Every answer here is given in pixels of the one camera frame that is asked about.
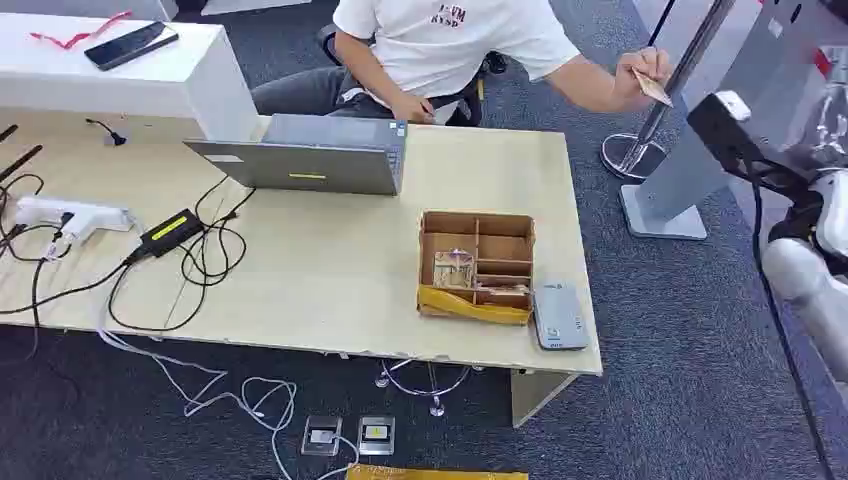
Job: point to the person's right hand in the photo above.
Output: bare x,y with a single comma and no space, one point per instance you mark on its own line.
411,107

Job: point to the person's left hand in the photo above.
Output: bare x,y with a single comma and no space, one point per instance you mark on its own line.
632,79

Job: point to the tan card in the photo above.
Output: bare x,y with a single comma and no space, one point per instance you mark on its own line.
654,89

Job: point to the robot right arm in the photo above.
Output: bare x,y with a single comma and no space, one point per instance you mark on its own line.
802,278

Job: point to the person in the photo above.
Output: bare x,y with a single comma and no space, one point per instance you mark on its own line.
437,46

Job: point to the chrome pole stand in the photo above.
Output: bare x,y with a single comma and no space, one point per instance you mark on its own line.
632,159

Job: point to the grey panel stand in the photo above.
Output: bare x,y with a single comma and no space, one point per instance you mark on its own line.
669,192

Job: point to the grey laptop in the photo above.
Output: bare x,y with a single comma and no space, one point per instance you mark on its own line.
298,166

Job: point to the printed card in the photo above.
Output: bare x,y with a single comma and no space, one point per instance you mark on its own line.
454,268

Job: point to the wooden card box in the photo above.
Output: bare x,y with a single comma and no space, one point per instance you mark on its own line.
507,246

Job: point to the white background table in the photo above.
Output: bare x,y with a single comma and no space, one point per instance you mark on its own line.
252,5
86,8

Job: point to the stacked cards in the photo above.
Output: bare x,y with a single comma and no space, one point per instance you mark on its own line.
503,289

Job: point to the white cabinet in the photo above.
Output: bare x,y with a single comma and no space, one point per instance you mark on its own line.
166,86

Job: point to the grey card reader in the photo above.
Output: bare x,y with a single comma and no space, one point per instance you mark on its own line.
560,316

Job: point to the black power adapter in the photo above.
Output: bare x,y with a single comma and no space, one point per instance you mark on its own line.
169,232

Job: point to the black smartphone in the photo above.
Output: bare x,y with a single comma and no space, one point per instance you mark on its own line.
129,46

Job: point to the chrome stool base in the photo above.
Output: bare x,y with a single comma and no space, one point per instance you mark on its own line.
435,409

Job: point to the pale desk leg panel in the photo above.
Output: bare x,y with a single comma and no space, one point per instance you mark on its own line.
536,394

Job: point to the steel floor socket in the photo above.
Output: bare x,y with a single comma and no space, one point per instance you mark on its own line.
376,435
321,436

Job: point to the white power strip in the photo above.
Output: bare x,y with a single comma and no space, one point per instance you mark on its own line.
79,215

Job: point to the red ribbon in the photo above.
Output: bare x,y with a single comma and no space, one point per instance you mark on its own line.
66,44

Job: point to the yellow floor strip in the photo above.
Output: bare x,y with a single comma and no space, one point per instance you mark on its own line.
437,474

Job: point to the long black rod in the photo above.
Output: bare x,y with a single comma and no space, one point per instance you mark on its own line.
20,162

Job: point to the short black rod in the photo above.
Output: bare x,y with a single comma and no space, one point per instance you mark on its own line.
6,132

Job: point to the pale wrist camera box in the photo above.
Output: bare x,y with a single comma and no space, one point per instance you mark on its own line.
733,104

